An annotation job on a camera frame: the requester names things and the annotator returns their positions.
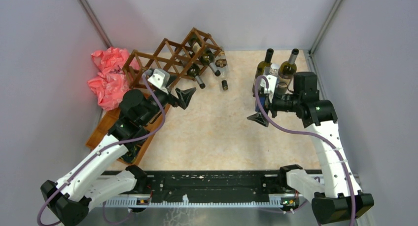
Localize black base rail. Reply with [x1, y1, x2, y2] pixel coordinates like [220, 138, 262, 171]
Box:
[70, 169, 363, 209]

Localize dark green wine bottle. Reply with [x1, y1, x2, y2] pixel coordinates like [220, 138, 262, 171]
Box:
[188, 35, 221, 76]
[175, 48, 206, 89]

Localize rolled dark belt lower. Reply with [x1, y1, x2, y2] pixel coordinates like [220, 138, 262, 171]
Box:
[121, 150, 141, 164]

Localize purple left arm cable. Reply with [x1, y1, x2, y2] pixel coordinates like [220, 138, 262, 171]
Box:
[36, 71, 167, 226]

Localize brown wooden wine rack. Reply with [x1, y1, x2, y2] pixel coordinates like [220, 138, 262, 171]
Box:
[122, 28, 223, 88]

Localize pink plastic bag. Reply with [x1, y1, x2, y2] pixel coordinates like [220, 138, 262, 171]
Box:
[87, 47, 130, 111]

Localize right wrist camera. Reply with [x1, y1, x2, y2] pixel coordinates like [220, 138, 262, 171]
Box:
[260, 75, 278, 103]

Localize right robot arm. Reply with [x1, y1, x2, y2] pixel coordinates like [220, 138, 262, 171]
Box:
[249, 72, 374, 225]

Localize dark wine bottle back left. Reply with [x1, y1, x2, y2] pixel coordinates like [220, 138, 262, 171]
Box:
[252, 48, 274, 97]

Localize blue square glass bottle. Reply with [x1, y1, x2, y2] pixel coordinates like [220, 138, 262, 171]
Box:
[256, 64, 279, 112]

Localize wooden compartment tray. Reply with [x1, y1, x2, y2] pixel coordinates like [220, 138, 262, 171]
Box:
[85, 108, 162, 165]

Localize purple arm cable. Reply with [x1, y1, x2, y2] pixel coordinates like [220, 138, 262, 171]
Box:
[254, 75, 357, 226]
[36, 71, 167, 226]

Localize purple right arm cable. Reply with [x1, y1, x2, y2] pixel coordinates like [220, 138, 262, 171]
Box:
[254, 75, 357, 226]

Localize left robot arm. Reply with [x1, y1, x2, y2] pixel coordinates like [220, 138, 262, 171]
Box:
[36, 74, 196, 226]

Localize dark green wine bottle front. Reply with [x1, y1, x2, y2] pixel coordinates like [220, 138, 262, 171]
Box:
[175, 48, 206, 89]

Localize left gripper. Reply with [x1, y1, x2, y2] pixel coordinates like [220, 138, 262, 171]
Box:
[140, 75, 195, 125]

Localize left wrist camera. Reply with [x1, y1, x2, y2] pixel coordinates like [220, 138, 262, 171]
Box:
[145, 69, 171, 94]

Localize clear labelled liquor bottle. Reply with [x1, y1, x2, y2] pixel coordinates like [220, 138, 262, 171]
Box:
[215, 50, 229, 91]

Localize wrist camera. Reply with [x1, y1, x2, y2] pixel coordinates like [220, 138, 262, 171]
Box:
[260, 75, 278, 103]
[145, 69, 171, 94]

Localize dark wine bottle back right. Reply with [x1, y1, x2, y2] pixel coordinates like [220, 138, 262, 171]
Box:
[276, 48, 299, 94]

